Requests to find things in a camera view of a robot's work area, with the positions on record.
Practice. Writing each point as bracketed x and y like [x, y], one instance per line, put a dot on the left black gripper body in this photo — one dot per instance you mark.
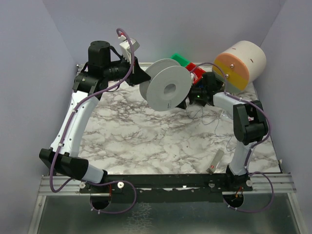
[132, 73]

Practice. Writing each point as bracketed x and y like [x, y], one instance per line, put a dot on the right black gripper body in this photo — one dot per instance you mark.
[195, 96]

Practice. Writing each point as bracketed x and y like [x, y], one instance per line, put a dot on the grey plastic cable spool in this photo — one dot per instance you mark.
[168, 87]

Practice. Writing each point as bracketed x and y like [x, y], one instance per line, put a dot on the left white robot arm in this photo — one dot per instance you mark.
[62, 155]

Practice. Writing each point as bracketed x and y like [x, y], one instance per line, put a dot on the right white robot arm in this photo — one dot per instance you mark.
[249, 121]

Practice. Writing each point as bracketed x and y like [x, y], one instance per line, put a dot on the red plastic bin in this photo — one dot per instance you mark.
[196, 74]

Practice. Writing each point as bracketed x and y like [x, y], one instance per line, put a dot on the clear protractor packet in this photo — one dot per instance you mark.
[225, 115]

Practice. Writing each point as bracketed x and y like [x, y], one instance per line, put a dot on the green plastic bin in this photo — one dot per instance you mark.
[180, 59]

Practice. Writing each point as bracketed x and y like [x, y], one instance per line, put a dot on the large beige cylinder drum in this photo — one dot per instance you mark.
[239, 65]

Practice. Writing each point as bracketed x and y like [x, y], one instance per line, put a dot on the small grey staples box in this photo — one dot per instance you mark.
[215, 161]

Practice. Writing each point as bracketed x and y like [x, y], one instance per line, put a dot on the black mounting base bar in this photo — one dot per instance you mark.
[168, 188]

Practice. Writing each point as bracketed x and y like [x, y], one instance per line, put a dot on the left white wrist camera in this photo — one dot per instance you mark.
[125, 47]

